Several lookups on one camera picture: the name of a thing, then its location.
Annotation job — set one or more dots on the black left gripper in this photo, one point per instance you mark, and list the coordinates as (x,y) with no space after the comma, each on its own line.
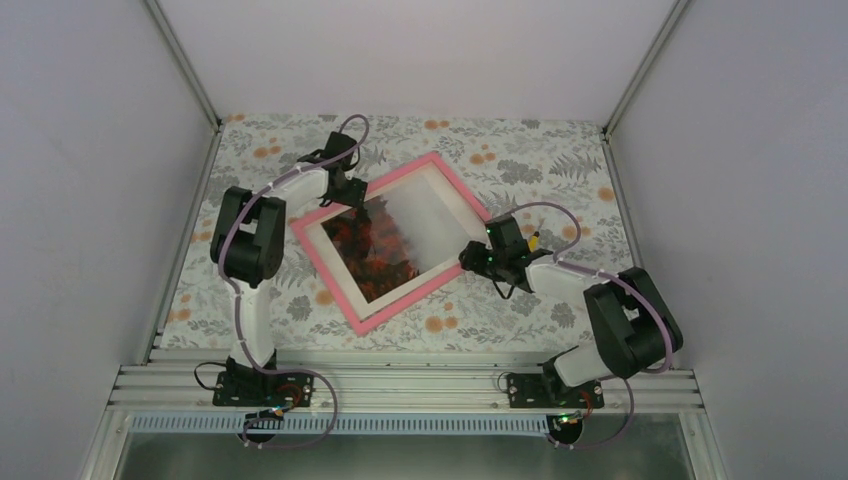
(354,197)

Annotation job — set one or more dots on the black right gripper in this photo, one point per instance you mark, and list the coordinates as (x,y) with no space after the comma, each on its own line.
(471,260)

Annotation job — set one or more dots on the yellow handled screwdriver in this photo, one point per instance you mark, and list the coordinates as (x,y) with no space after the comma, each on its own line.
(533,241)

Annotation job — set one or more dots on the autumn forest photo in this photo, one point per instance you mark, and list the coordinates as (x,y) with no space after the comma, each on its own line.
(395,237)

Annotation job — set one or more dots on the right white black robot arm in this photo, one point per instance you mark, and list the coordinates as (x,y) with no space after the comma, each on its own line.
(632,328)

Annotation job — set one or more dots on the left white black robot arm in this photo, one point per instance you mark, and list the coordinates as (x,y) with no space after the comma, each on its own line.
(248,249)

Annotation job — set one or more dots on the floral patterned table mat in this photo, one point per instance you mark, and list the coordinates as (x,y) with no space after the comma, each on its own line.
(552,173)

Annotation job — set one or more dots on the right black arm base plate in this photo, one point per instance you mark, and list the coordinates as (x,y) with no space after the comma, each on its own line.
(538,391)

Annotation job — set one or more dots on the aluminium mounting rail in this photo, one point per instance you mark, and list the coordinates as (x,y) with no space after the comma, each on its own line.
(406,389)

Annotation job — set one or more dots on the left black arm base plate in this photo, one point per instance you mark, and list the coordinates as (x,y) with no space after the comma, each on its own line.
(254,389)

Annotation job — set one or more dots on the grey slotted cable duct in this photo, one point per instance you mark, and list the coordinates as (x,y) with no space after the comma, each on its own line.
(344,424)

